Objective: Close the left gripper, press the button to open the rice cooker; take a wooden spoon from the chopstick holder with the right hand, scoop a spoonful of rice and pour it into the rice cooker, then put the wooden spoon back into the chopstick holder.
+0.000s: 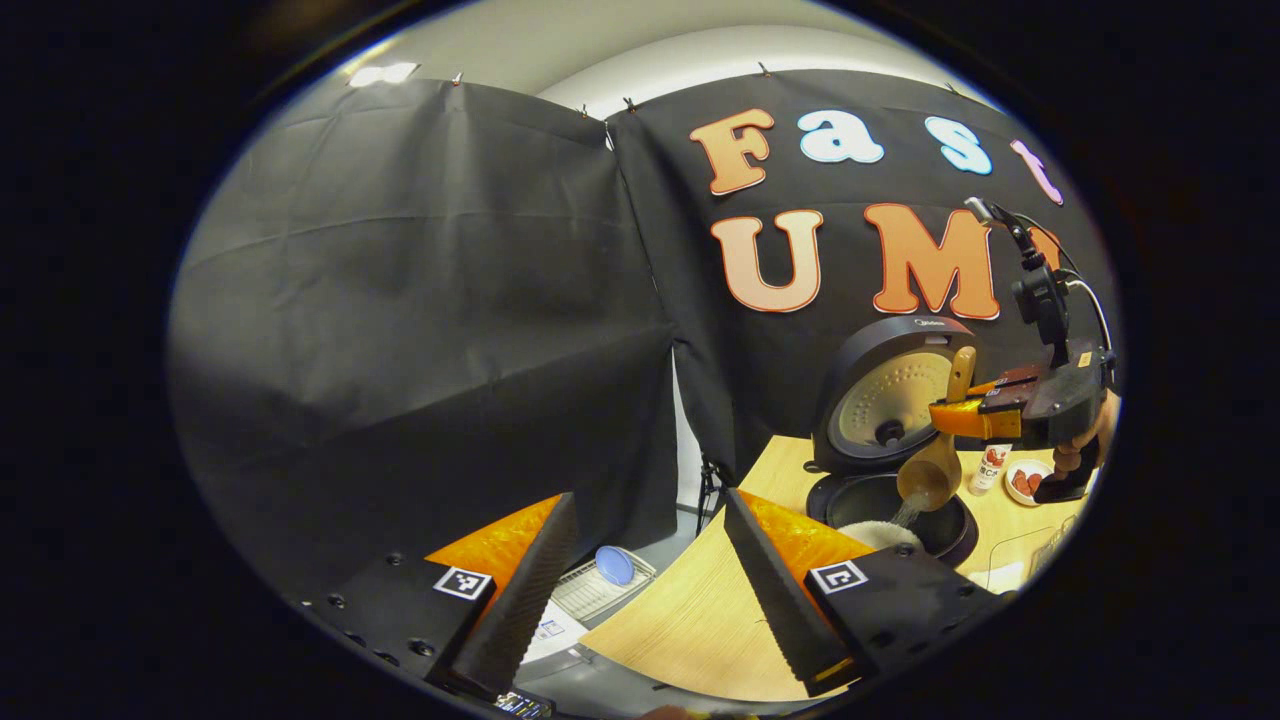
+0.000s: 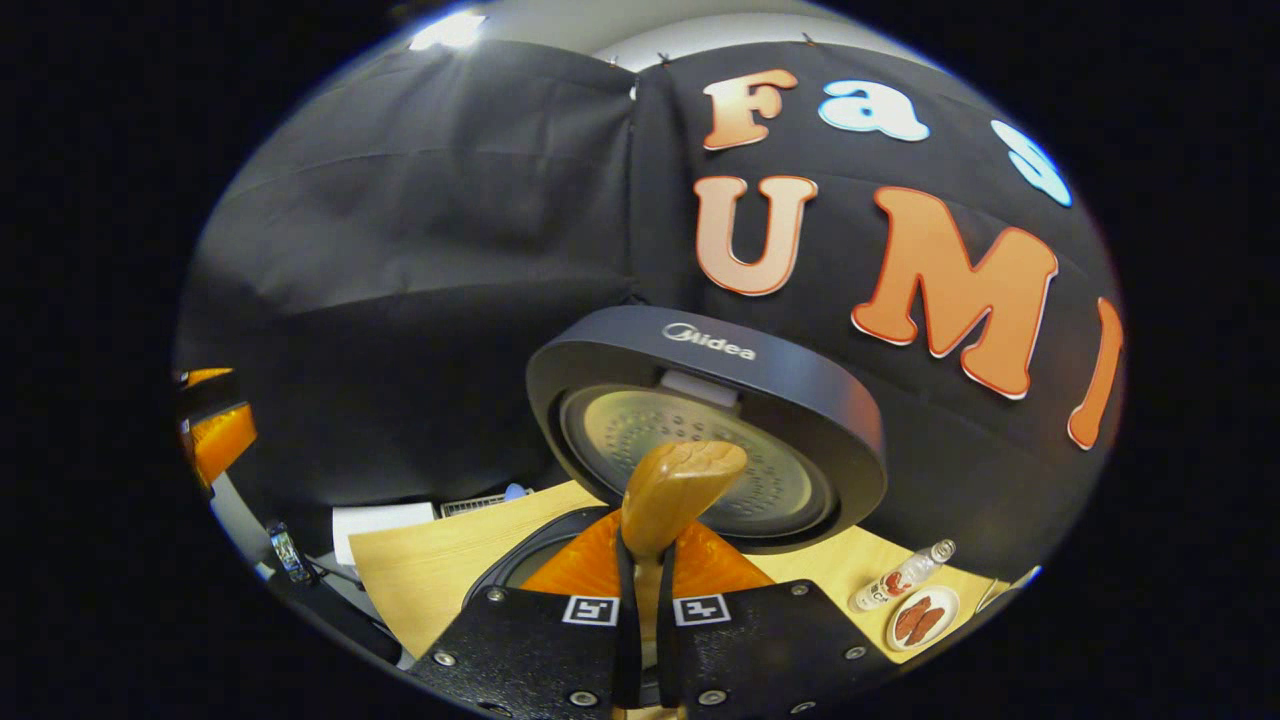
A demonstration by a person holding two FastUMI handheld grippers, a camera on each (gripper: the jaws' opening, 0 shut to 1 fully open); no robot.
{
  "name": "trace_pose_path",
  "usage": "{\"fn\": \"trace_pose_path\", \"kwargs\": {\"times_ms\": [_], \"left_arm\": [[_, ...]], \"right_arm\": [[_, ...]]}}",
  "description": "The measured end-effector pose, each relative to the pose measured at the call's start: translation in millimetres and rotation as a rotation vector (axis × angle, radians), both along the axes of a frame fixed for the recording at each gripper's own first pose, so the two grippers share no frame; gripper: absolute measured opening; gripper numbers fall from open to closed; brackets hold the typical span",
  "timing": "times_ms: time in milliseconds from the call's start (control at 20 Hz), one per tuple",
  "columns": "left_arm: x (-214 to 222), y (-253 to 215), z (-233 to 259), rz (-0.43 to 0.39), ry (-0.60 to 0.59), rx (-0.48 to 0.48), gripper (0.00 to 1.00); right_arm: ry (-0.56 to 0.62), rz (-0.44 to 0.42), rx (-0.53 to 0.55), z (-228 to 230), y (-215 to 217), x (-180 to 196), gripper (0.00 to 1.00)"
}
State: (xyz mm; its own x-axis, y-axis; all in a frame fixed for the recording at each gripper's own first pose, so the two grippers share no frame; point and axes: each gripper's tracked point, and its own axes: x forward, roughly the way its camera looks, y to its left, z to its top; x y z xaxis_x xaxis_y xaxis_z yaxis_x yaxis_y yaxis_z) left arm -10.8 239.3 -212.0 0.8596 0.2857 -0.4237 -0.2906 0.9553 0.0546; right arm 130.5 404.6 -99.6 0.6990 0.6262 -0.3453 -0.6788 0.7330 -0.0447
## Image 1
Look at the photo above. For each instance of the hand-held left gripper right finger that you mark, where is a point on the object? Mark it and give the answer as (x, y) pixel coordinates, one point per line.
(775, 600)

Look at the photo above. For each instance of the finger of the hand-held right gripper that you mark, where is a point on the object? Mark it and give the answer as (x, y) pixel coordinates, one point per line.
(970, 418)
(1015, 382)

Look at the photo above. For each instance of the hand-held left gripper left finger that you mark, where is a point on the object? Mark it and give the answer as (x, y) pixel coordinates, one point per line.
(530, 600)

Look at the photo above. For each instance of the wooden spoon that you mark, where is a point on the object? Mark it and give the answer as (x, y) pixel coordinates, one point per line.
(930, 480)

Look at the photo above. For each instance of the black silver rice cooker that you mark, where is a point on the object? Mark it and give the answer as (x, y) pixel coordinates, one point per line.
(880, 400)

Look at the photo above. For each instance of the white rice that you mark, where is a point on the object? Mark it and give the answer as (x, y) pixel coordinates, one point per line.
(878, 535)

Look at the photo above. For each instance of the clear plastic drink bottle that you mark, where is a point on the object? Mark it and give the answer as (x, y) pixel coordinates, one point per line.
(988, 470)

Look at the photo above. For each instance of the blue round disc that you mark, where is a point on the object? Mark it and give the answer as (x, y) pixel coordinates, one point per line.
(614, 565)

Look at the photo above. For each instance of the white round plate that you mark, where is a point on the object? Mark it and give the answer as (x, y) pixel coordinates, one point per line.
(1040, 497)

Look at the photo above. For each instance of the black tripod stand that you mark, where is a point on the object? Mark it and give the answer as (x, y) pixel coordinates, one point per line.
(710, 490)

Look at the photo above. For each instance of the clear plastic container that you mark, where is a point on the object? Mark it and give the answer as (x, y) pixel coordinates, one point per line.
(1015, 560)

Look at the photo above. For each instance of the row of black cloth clips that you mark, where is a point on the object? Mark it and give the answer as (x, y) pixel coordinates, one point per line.
(630, 103)

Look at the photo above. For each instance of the ceiling light panel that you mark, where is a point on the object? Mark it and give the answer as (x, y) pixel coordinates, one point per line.
(383, 74)

